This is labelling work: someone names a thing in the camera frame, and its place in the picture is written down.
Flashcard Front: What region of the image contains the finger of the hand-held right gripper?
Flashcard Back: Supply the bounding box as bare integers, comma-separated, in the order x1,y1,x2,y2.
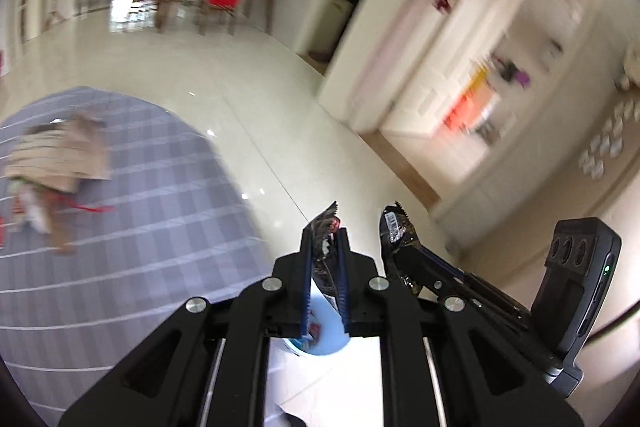
391,256,452,299
412,243,532,334

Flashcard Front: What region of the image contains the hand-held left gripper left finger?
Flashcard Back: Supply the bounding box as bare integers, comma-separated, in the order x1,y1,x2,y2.
57,226,314,427

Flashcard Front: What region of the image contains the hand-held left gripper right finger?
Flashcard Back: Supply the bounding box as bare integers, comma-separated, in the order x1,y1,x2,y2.
337,228,587,427

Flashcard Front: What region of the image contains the white plastic waste bin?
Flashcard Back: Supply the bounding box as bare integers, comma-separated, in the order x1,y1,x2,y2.
277,274,354,359

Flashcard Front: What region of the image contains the black barcode snack wrapper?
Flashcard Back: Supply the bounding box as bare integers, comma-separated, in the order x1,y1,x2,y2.
377,201,427,299

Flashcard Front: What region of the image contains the orange plastic stool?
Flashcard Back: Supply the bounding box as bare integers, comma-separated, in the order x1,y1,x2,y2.
444,96,482,134

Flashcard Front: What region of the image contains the grey checked tablecloth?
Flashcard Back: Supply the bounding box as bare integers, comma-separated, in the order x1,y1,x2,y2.
0,86,274,424

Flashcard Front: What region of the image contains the yellow box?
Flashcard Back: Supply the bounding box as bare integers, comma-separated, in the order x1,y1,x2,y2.
466,66,489,101

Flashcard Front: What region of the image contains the white panelled door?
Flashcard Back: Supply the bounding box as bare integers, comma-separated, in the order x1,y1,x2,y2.
382,0,527,138

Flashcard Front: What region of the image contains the row of white wall decals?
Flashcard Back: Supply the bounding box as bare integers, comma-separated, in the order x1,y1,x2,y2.
579,57,640,180

